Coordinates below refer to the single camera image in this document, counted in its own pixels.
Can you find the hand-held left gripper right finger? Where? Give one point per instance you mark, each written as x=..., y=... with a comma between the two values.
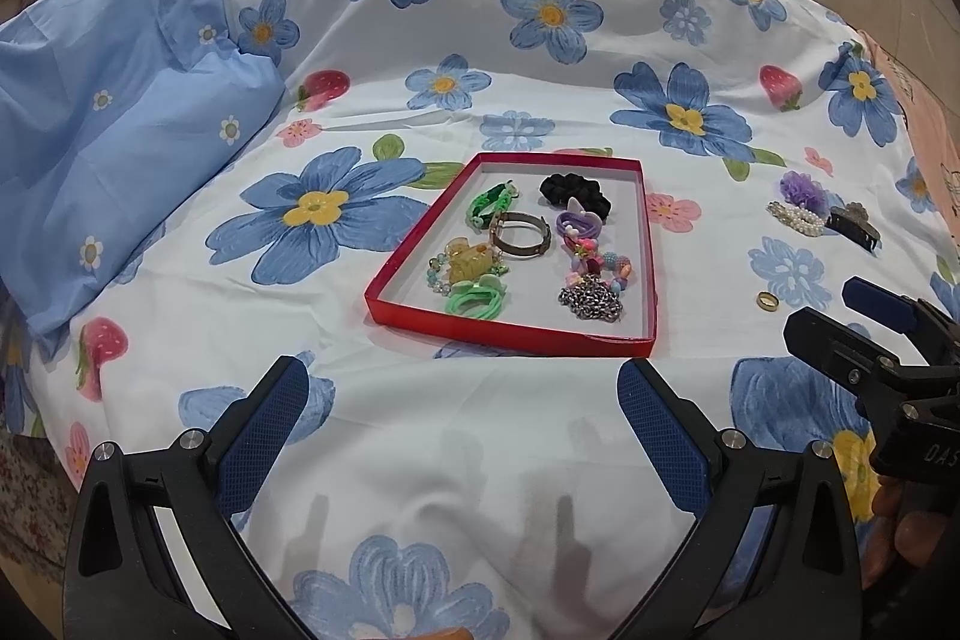
x=660, y=434

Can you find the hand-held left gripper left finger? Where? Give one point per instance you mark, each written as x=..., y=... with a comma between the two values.
x=262, y=434

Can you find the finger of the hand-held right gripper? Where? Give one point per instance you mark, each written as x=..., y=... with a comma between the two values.
x=881, y=299
x=840, y=347

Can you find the red shallow box tray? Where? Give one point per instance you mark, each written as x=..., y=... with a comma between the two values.
x=517, y=329

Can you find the pink hair clip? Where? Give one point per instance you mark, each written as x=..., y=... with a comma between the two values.
x=589, y=261

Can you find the yellow transparent claw clip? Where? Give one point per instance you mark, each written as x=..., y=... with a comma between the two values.
x=469, y=261

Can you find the person's right hand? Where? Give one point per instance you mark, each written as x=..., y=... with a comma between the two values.
x=919, y=527

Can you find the dark glitter claw clip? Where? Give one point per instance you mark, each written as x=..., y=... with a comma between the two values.
x=853, y=225

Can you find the pearl hair clip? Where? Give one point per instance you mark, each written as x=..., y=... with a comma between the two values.
x=796, y=220

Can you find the floral bedsheet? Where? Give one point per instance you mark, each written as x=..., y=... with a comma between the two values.
x=480, y=445

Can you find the pink printed cloth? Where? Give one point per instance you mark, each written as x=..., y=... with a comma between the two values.
x=926, y=115

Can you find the patterned rug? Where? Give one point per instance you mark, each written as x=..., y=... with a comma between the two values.
x=34, y=505

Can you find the black scrunchie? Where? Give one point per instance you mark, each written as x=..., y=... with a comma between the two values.
x=574, y=194

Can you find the bright green hair clip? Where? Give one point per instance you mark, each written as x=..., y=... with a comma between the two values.
x=487, y=199

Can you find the light blue pillow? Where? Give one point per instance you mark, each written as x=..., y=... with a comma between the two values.
x=127, y=108

